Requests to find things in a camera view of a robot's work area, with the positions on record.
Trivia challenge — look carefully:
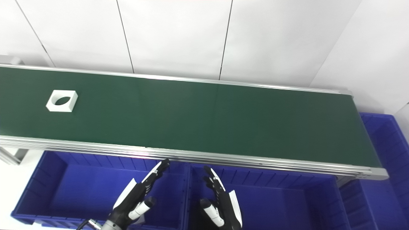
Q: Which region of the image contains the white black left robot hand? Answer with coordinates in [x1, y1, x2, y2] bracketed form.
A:
[110, 159, 170, 229]

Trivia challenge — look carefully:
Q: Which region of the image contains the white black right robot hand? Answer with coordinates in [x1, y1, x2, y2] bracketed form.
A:
[200, 165, 243, 230]

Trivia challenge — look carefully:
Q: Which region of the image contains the white square part with hole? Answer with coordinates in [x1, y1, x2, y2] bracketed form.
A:
[46, 90, 78, 113]

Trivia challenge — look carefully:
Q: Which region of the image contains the blue plastic bin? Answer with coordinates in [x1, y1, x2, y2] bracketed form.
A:
[339, 112, 409, 230]
[189, 163, 352, 230]
[11, 150, 191, 230]

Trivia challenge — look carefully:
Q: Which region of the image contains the green conveyor belt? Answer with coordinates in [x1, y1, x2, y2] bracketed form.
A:
[0, 66, 382, 168]
[0, 55, 389, 181]

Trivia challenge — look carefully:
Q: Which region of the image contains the aluminium conveyor support leg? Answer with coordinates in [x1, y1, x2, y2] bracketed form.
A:
[0, 145, 28, 165]
[335, 175, 352, 187]

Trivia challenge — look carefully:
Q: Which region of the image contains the grey conveyor end housing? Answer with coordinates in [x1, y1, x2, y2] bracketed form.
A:
[0, 55, 24, 65]

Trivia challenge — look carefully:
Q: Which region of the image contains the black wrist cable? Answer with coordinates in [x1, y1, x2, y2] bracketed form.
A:
[76, 219, 103, 230]

